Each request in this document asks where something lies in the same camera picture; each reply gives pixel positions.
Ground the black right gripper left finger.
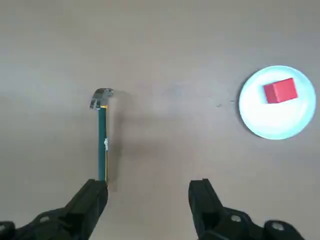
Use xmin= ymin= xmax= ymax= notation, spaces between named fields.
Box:
xmin=0 ymin=178 xmax=109 ymax=240

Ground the red wooden cube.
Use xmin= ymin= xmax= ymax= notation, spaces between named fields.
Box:
xmin=263 ymin=77 xmax=299 ymax=104

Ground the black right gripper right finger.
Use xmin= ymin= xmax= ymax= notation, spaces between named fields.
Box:
xmin=188 ymin=178 xmax=308 ymax=240

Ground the light blue round plate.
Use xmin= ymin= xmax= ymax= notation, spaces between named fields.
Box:
xmin=238 ymin=65 xmax=317 ymax=140

